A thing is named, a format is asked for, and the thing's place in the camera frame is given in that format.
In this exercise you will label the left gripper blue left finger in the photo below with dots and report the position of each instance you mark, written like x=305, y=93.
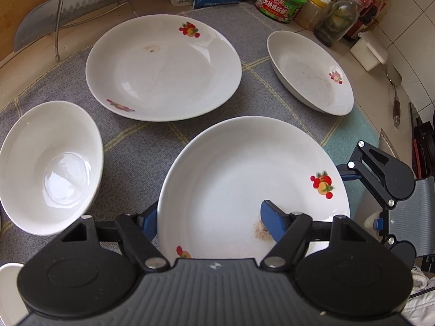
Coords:
x=147, y=221

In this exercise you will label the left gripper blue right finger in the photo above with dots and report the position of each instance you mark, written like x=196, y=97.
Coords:
x=276, y=221

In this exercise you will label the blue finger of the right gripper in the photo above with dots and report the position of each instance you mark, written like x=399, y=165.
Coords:
x=350, y=175

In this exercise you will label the white plate with fruit print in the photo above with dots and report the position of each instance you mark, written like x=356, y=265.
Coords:
x=209, y=205

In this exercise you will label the white deep plate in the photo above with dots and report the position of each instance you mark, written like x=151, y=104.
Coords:
x=310, y=73

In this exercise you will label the plain white bowl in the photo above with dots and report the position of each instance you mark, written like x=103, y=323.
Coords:
x=51, y=167

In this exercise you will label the white plate with stain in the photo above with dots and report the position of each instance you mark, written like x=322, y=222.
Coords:
x=163, y=68

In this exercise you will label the grey checked dish mat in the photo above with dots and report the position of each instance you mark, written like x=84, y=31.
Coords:
x=138, y=155

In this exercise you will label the metal spatula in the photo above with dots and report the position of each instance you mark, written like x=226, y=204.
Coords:
x=395, y=80

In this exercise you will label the white plastic box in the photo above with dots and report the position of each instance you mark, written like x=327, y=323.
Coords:
x=369, y=52

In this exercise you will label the clear glass pickle bottle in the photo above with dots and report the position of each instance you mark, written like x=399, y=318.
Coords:
x=336, y=23

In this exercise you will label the yellow lid spice jar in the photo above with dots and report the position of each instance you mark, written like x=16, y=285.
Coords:
x=310, y=14

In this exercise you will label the red cap sauce bottle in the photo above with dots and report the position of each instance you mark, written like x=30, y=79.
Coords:
x=362, y=5

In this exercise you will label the green lid sauce jar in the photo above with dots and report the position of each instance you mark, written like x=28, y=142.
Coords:
x=280, y=10

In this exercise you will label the white drawstring cloth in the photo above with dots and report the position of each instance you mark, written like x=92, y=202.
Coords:
x=420, y=308

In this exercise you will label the steel kitchen knife black handle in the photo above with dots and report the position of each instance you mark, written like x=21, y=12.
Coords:
x=46, y=17

